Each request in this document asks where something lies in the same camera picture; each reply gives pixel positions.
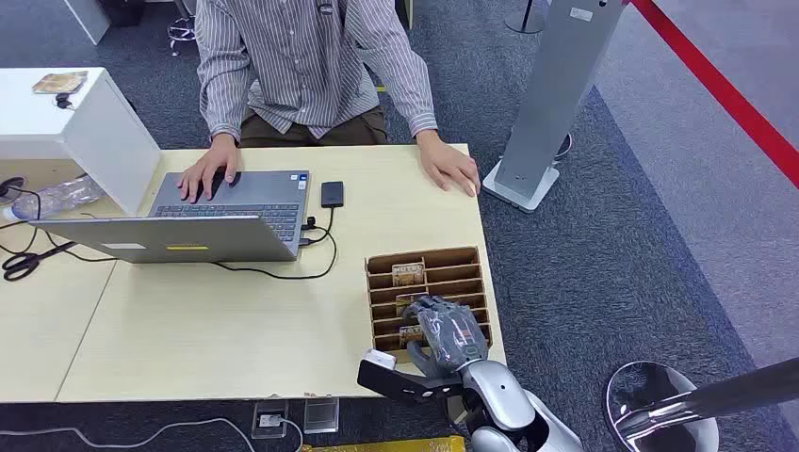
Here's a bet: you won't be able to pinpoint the floor socket cover plate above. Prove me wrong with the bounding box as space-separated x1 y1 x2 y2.
302 396 341 435

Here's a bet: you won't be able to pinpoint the black scissors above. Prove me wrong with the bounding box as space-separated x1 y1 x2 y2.
1 240 79 283

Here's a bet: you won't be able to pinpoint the white floor cable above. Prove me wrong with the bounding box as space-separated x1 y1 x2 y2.
0 416 305 452

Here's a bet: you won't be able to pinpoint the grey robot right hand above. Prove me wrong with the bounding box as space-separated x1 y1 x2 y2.
402 295 490 379

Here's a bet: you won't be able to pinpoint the grey laptop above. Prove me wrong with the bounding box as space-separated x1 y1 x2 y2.
29 169 312 265

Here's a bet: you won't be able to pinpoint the clear plastic bottle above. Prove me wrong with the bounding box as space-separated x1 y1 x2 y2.
3 174 106 222

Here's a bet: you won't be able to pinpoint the white furniture panel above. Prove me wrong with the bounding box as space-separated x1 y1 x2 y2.
62 0 112 46

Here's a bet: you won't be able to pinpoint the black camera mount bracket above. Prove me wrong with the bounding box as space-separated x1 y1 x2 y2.
356 360 466 406

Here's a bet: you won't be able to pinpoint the chrome chair base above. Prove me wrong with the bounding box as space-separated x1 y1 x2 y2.
167 0 198 57

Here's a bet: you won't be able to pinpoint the black thin cable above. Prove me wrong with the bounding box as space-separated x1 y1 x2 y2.
0 186 117 264

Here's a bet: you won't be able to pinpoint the white cabinet box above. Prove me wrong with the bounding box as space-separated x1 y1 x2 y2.
0 66 164 218

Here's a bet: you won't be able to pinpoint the black drive cable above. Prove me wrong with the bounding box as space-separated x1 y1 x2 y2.
212 206 339 282

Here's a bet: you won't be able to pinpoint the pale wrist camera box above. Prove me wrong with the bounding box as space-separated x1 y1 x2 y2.
364 348 399 372

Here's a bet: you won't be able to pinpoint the person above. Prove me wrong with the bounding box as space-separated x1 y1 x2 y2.
176 0 481 204

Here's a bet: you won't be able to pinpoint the yellow floor strip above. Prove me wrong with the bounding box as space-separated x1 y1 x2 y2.
301 435 467 452

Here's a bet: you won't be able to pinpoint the black round desk grommet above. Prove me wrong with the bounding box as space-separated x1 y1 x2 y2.
0 176 27 206

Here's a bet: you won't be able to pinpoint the grey kiosk stand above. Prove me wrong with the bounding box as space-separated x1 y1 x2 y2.
481 0 626 215

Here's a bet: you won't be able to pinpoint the black round stand base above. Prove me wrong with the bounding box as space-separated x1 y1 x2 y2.
504 0 549 35

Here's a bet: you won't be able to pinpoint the red barrier belt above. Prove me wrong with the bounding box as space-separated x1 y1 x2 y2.
627 0 799 190

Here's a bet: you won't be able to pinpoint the floor power socket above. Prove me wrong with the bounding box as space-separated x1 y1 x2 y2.
251 399 290 441

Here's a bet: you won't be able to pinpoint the person's left hand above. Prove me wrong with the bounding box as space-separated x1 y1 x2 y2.
415 129 481 199

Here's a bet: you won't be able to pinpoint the person's right hand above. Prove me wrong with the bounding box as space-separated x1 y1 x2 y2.
176 132 243 204

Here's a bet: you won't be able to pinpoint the brown slotted card holder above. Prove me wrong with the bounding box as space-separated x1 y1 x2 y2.
364 246 495 365

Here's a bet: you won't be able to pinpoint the black external drive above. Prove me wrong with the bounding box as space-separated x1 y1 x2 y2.
320 181 346 210

